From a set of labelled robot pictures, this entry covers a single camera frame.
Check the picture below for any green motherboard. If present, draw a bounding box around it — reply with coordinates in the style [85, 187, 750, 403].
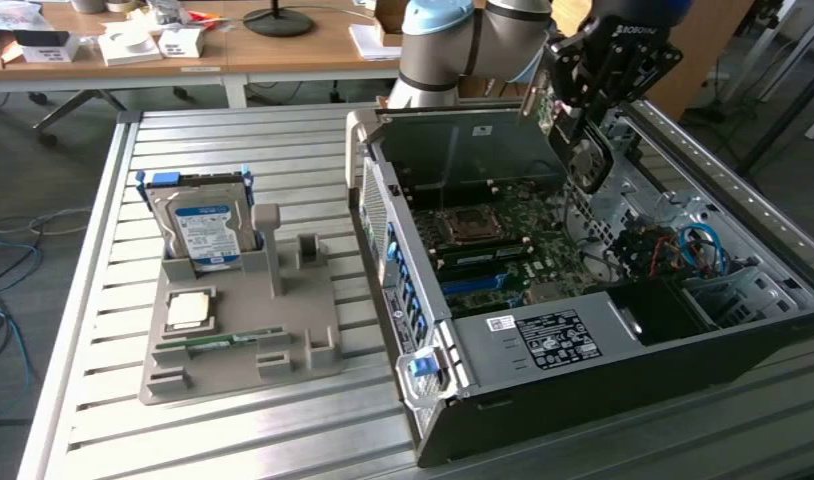
[410, 182, 622, 319]

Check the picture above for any dark metal post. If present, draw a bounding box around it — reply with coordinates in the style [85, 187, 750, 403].
[739, 44, 814, 176]

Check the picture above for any gray desk leg with caster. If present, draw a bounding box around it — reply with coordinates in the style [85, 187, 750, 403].
[32, 88, 128, 147]

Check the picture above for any clear plastic bag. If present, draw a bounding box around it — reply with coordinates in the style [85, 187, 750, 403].
[0, 0, 55, 39]

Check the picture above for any red orange packet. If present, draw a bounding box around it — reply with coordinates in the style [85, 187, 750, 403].
[190, 9, 230, 30]

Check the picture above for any black wire bundle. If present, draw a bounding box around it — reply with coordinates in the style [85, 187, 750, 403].
[579, 227, 655, 281]

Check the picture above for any white floor cable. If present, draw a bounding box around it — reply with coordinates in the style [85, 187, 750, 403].
[0, 207, 92, 236]

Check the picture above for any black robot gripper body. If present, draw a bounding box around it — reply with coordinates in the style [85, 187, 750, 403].
[565, 0, 690, 67]

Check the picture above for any white box with round roll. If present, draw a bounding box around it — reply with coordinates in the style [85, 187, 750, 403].
[97, 22, 164, 67]

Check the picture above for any silver CPU chip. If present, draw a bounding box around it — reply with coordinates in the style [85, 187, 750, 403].
[164, 292, 215, 331]

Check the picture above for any white paper booklet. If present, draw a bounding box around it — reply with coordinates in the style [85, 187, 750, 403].
[348, 23, 403, 62]

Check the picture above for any perforated metal drive cage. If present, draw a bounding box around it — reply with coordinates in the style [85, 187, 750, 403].
[565, 149, 653, 256]

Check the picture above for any wooden cabinet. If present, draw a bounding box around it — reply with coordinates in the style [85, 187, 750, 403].
[571, 0, 759, 121]

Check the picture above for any blue case release latch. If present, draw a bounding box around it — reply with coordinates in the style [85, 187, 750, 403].
[406, 357, 442, 380]

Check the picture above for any installed green RAM stick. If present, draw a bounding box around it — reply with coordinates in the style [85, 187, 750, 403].
[439, 244, 526, 267]

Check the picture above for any black graphics card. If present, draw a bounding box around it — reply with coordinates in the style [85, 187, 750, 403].
[518, 69, 617, 197]

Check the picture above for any black open PC case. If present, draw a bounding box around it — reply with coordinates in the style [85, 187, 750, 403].
[344, 92, 814, 469]

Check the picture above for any hard disk in blue carrier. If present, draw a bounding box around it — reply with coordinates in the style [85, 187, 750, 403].
[134, 168, 256, 272]

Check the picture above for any loose green RAM stick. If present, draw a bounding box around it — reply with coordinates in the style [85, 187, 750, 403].
[154, 327, 286, 351]

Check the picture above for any blue expansion slot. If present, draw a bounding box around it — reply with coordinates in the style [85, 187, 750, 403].
[443, 277, 508, 297]

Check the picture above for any black round lamp base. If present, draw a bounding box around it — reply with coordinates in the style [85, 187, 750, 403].
[242, 0, 315, 39]

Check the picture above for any blue data wire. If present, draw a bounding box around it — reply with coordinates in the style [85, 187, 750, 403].
[673, 223, 730, 279]

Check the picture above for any blue floor cable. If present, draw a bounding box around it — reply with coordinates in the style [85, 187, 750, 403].
[0, 227, 45, 426]

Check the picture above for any gray parts rack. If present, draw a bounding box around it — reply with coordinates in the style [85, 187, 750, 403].
[138, 202, 347, 406]

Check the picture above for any gray power supply unit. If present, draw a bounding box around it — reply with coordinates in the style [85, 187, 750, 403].
[446, 292, 642, 396]

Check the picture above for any wooden desk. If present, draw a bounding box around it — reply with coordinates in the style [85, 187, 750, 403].
[0, 0, 593, 109]

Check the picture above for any gray metal disk bay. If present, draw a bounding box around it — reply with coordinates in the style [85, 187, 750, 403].
[679, 267, 803, 331]

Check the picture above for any white labelled box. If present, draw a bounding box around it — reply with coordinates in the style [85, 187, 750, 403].
[158, 27, 207, 59]

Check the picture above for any red orange wire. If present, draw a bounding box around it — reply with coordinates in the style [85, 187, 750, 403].
[651, 234, 682, 274]

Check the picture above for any brown cardboard box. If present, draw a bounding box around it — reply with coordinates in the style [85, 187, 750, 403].
[371, 0, 415, 35]

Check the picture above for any white box with black top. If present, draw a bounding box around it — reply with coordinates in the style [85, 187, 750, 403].
[11, 29, 81, 64]

